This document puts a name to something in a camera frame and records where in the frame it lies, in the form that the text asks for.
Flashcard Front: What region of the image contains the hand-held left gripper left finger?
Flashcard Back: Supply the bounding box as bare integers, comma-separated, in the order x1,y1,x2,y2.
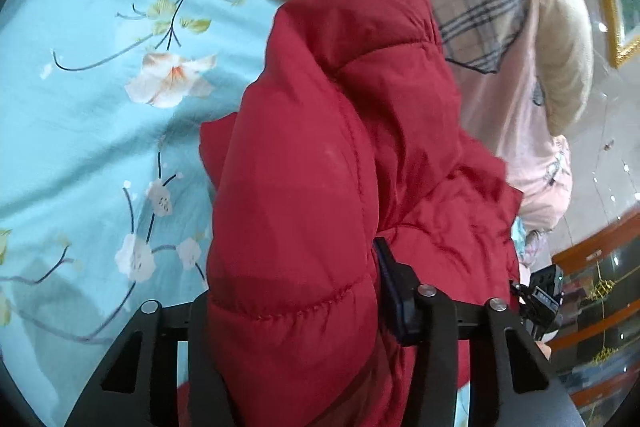
65,291,236,427

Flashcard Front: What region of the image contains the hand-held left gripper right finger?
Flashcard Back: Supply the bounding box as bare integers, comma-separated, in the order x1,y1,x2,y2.
372,236,577,427

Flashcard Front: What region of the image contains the red quilted jacket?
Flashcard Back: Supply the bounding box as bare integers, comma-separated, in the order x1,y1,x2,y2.
177,0,523,427

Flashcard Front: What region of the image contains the wooden glass cabinet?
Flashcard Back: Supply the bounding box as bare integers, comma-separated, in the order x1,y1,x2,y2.
550,207,640,413

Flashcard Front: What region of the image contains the cream pillow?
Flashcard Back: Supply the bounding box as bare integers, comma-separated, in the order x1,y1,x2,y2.
520,0,595,138

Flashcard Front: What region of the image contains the light blue floral bed sheet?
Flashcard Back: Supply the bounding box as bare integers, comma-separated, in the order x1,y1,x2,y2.
0,0,281,427

